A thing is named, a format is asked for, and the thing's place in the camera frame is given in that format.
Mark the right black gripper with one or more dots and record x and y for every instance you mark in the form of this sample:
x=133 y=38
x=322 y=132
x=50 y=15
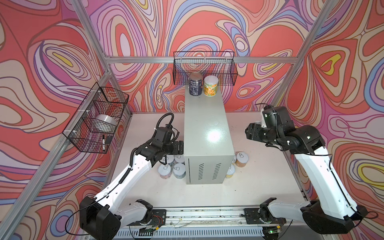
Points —
x=253 y=131

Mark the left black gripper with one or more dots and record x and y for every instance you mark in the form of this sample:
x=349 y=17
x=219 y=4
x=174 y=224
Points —
x=176 y=151

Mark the orange peach can large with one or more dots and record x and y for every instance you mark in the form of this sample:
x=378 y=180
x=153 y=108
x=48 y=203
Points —
x=210 y=85

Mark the dark blue tomato can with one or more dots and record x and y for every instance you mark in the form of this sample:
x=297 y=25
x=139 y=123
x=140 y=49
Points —
x=195 y=84

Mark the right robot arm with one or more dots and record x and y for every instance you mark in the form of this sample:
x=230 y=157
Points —
x=335 y=211

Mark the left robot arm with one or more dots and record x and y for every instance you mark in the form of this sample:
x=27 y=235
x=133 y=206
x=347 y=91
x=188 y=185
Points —
x=102 y=216

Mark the grey metal cabinet counter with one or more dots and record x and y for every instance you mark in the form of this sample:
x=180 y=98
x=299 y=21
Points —
x=208 y=146

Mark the white lid can back-right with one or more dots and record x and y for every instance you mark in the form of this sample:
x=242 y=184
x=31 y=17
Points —
x=179 y=159

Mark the white lid can back-left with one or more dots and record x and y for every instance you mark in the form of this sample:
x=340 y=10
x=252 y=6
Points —
x=170 y=160

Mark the white lid can front-right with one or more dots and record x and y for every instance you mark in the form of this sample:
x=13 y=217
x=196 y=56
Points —
x=179 y=170

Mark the white lid can front-left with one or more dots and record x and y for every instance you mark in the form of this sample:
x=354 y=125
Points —
x=165 y=171

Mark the right group can back-right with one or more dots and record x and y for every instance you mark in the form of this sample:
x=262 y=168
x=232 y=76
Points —
x=241 y=159

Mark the right group can front-left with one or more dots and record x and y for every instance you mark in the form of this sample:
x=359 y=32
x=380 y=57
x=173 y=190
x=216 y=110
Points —
x=231 y=171

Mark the silver tape roll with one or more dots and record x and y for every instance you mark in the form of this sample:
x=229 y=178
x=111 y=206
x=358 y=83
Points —
x=107 y=119

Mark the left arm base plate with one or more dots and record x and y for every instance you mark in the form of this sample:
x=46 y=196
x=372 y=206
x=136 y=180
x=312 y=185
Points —
x=158 y=219

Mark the black wire basket back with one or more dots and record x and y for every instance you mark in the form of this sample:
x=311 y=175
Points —
x=217 y=63

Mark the black wire basket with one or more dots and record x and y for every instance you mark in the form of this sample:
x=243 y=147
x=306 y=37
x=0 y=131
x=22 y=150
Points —
x=85 y=132
x=217 y=63

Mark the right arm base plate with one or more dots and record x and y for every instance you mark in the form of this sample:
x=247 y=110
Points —
x=252 y=215

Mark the black wire basket left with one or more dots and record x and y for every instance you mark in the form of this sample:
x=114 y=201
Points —
x=85 y=132

